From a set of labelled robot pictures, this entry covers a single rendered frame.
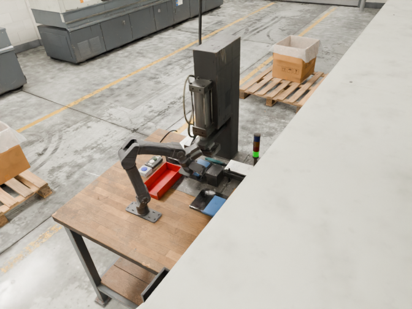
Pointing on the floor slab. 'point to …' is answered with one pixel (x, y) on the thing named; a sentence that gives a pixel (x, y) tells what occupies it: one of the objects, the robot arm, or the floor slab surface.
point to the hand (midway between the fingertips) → (191, 172)
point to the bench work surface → (130, 230)
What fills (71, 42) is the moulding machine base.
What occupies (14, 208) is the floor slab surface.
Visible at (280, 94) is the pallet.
